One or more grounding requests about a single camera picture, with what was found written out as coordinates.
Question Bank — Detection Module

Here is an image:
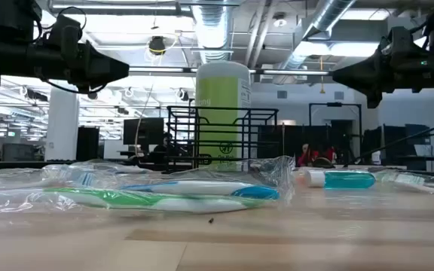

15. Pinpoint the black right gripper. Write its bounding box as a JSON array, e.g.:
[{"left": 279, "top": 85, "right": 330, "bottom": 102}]
[{"left": 332, "top": 39, "right": 434, "bottom": 109}]

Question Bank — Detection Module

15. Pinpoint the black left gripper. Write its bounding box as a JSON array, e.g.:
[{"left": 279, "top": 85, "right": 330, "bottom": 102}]
[{"left": 38, "top": 39, "right": 130, "bottom": 95}]

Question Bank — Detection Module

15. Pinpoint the blue mouthwash bottle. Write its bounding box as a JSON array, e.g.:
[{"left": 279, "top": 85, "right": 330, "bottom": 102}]
[{"left": 302, "top": 168, "right": 377, "bottom": 190}]

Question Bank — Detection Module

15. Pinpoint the yellow hanging pendant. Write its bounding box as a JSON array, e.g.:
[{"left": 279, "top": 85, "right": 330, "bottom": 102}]
[{"left": 318, "top": 55, "right": 326, "bottom": 95}]

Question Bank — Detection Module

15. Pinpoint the white building column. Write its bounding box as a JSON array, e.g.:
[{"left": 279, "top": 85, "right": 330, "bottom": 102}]
[{"left": 44, "top": 84, "right": 81, "bottom": 163}]

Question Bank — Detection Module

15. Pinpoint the long ceiling light strip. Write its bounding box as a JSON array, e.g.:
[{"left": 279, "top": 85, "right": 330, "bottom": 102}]
[{"left": 128, "top": 66, "right": 333, "bottom": 76}]

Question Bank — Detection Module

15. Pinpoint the black cabinet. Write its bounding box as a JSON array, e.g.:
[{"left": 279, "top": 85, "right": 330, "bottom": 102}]
[{"left": 75, "top": 126, "right": 100, "bottom": 162}]

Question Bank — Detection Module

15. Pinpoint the dark blue monitor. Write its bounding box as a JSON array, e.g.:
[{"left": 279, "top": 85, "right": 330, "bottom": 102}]
[{"left": 405, "top": 123, "right": 432, "bottom": 146}]

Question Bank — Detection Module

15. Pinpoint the black computer monitor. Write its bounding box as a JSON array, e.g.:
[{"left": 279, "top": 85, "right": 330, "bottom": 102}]
[{"left": 122, "top": 117, "right": 165, "bottom": 146}]

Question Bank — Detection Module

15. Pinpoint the person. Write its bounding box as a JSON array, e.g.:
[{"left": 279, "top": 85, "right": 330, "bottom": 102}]
[
  {"left": 151, "top": 131, "right": 176, "bottom": 163},
  {"left": 296, "top": 142, "right": 337, "bottom": 169}
]

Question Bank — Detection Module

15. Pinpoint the grey equipment box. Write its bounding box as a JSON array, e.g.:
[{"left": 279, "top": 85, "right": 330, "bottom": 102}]
[{"left": 1, "top": 142, "right": 36, "bottom": 162}]

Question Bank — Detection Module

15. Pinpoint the green disinfecting wipes canister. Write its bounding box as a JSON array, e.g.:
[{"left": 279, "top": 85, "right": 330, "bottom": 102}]
[{"left": 195, "top": 61, "right": 252, "bottom": 172}]

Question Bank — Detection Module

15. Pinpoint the black metal frame stand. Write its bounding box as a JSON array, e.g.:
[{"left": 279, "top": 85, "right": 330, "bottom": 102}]
[{"left": 308, "top": 102, "right": 364, "bottom": 163}]

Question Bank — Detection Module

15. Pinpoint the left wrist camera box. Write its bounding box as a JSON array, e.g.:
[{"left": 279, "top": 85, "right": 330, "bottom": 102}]
[{"left": 47, "top": 14, "right": 84, "bottom": 57}]

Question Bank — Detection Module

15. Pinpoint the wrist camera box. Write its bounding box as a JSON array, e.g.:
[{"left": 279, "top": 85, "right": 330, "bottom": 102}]
[
  {"left": 381, "top": 26, "right": 416, "bottom": 52},
  {"left": 47, "top": 14, "right": 84, "bottom": 57}
]

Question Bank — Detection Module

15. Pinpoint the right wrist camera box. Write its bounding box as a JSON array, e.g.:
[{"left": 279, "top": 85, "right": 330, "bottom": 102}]
[{"left": 381, "top": 26, "right": 416, "bottom": 52}]

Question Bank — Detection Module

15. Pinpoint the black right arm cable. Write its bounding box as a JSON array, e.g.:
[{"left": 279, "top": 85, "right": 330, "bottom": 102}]
[{"left": 343, "top": 118, "right": 434, "bottom": 167}]

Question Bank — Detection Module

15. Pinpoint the black ceiling cable reel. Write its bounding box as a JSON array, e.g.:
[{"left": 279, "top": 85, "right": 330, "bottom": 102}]
[{"left": 148, "top": 35, "right": 168, "bottom": 56}]

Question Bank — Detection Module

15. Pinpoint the black left wrist camera cable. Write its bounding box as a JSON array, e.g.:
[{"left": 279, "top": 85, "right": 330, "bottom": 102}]
[{"left": 32, "top": 5, "right": 107, "bottom": 96}]

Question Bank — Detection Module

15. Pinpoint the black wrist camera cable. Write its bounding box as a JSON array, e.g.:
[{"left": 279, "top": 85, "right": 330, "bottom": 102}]
[
  {"left": 32, "top": 5, "right": 107, "bottom": 96},
  {"left": 408, "top": 0, "right": 434, "bottom": 37}
]

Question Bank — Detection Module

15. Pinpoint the silver ribbed air duct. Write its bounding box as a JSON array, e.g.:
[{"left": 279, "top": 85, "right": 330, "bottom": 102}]
[
  {"left": 277, "top": 0, "right": 357, "bottom": 72},
  {"left": 191, "top": 0, "right": 234, "bottom": 64}
]

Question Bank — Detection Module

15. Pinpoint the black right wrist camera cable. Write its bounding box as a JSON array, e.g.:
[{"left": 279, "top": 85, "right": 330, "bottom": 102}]
[{"left": 408, "top": 0, "right": 434, "bottom": 37}]

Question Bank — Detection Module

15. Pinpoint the black table frame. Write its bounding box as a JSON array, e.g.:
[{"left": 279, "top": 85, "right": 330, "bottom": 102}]
[{"left": 0, "top": 160, "right": 434, "bottom": 178}]

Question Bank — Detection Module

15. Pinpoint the black wire basket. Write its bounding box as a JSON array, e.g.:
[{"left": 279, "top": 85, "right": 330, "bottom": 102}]
[{"left": 166, "top": 105, "right": 280, "bottom": 174}]

